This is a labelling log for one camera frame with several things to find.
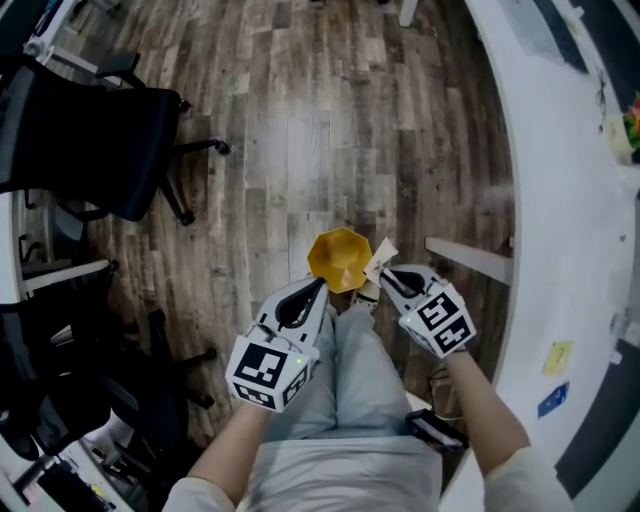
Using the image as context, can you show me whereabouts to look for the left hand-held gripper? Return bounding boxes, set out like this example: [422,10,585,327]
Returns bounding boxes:
[224,277,331,414]

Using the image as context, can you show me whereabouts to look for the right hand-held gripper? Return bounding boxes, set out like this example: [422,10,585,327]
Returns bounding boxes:
[378,264,477,360]

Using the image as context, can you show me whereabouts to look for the pale pink sachet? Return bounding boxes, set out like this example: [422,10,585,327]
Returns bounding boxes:
[362,237,400,282]

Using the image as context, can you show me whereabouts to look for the yellow funnel cup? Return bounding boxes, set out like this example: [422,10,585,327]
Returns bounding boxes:
[306,226,374,295]

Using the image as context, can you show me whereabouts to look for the yellow sachet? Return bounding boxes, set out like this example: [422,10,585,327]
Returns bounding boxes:
[542,340,575,376]

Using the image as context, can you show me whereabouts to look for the blue coffee packet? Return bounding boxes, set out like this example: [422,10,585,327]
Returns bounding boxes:
[537,381,571,420]

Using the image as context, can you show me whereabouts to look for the person's right forearm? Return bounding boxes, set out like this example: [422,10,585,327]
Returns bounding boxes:
[442,349,531,476]

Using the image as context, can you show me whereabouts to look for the person's left forearm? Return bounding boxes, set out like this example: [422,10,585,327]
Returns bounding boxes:
[187,399,274,506]

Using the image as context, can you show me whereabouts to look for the person's white shoe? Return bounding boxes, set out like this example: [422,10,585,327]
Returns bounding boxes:
[349,282,381,314]

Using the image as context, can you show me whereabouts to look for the person's light trousers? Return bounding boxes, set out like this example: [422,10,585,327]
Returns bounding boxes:
[282,304,416,441]

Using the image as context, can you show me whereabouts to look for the black waist-worn device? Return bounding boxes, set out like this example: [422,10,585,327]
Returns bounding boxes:
[404,408,470,453]

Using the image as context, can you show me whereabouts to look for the person's white shirt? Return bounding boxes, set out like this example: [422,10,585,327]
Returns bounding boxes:
[164,434,576,512]

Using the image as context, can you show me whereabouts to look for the black mesh office chair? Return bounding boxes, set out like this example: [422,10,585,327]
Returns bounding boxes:
[0,52,232,226]
[0,259,219,461]

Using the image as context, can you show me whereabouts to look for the potted artificial flowers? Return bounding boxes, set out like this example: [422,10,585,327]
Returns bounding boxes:
[602,92,640,166]

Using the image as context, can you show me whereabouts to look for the black keyboard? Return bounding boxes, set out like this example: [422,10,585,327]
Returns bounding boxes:
[532,0,589,74]

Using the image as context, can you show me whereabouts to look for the thin black cable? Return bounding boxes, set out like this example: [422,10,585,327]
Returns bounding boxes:
[594,69,609,134]

